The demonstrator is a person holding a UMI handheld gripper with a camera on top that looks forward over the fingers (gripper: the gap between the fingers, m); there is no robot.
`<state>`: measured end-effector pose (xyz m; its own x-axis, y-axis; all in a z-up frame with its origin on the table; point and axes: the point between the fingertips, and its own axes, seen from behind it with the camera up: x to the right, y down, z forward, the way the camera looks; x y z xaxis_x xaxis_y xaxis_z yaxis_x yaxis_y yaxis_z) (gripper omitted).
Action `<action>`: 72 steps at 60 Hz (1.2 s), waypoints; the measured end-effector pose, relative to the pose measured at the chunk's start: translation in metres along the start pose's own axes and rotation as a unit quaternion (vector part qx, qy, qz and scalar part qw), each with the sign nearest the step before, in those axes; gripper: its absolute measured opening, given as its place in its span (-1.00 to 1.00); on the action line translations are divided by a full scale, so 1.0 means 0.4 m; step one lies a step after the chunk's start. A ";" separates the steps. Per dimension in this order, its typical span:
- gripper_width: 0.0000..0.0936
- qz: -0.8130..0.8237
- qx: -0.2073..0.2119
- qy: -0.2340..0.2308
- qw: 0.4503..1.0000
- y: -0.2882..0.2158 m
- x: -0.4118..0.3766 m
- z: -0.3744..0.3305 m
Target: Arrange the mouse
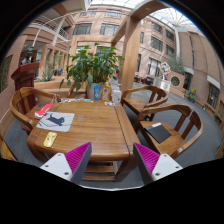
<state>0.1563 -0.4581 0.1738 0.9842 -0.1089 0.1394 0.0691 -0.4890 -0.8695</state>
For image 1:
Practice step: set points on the blue tube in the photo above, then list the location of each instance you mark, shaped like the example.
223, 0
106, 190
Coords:
96, 93

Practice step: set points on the black notebook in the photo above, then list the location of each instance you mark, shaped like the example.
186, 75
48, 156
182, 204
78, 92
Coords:
158, 132

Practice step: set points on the right near wooden armchair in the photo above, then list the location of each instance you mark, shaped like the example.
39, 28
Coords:
187, 130

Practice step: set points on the white plant pot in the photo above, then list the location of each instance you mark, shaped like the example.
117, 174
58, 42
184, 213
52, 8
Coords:
90, 90

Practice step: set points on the red and white box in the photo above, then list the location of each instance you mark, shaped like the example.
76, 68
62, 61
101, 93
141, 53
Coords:
42, 112

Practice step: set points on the wooden table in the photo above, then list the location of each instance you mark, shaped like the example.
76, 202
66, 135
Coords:
106, 127

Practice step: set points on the green potted plant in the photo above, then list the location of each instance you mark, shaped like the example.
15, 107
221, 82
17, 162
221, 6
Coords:
92, 68

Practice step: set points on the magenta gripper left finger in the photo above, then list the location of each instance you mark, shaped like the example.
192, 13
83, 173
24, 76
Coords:
70, 166

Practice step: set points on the dark red podium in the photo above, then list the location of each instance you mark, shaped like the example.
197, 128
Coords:
24, 77

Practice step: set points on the left wooden armchair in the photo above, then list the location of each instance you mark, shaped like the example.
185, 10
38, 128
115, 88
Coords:
26, 101

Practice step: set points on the yellow liquid bottle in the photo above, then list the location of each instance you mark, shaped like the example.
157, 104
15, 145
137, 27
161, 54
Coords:
106, 92

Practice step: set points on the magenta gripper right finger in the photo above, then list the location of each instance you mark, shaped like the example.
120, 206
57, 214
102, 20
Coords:
153, 166

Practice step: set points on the white pump bottle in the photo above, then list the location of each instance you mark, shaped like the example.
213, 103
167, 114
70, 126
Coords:
116, 95

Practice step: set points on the wooden armchair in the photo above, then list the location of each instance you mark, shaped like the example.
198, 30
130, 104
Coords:
187, 130
155, 96
26, 101

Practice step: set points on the wooden pillar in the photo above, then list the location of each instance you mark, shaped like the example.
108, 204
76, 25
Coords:
130, 53

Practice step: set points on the grey cat mouse pad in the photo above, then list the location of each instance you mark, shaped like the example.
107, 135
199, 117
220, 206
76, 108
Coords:
56, 121

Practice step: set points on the right far wooden armchair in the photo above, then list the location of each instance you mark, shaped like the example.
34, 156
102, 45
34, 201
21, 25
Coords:
155, 96

